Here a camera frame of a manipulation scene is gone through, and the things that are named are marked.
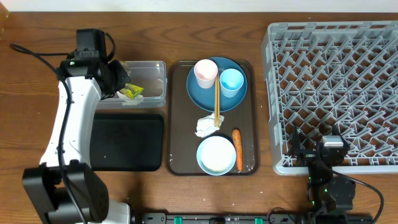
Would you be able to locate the black plastic tray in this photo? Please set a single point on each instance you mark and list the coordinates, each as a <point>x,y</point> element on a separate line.
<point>126,142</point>

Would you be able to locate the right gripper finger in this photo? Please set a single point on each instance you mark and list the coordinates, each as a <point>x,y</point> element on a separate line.
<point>295,139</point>
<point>339,132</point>

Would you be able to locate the orange carrot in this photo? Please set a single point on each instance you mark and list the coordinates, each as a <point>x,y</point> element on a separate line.
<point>237,141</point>

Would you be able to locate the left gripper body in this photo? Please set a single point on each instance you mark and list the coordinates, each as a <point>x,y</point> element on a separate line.
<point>117,76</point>

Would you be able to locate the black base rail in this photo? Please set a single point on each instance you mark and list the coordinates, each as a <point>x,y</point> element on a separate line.
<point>272,218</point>

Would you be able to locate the white tissue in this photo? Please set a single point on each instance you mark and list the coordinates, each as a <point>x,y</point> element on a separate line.
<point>126,101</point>
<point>206,126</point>

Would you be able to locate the light blue rice bowl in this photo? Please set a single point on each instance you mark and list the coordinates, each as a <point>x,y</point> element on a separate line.
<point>216,155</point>

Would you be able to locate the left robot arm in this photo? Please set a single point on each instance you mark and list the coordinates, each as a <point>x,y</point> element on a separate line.
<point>64,188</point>

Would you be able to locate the clear plastic bin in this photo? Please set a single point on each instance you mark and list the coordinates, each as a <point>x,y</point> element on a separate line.
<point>151,76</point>

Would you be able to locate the light blue cup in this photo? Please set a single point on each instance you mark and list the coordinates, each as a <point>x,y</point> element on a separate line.
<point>231,80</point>

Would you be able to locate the blue plate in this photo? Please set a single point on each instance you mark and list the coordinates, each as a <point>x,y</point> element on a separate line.
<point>204,98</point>

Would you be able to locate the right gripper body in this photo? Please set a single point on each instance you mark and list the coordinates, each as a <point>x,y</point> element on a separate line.
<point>308,155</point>

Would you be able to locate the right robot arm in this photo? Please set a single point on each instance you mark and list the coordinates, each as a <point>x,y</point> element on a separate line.
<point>331,195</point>

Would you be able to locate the brown serving tray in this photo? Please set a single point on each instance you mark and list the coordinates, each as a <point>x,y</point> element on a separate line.
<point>183,114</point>

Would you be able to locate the grey dishwasher rack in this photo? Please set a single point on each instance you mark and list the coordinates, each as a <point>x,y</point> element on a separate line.
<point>325,75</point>

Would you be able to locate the foil snack wrapper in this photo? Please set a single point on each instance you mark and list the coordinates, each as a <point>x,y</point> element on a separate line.
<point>131,91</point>

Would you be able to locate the right wooden chopstick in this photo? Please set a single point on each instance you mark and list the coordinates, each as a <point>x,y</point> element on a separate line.
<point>219,100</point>

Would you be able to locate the left wooden chopstick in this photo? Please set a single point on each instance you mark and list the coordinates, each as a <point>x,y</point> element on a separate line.
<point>215,102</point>

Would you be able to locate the pink cup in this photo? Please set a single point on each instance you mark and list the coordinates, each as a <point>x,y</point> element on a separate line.
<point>205,72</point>

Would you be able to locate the wooden chopstick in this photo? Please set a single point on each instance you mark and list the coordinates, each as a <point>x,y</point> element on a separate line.
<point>219,100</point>
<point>215,102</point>

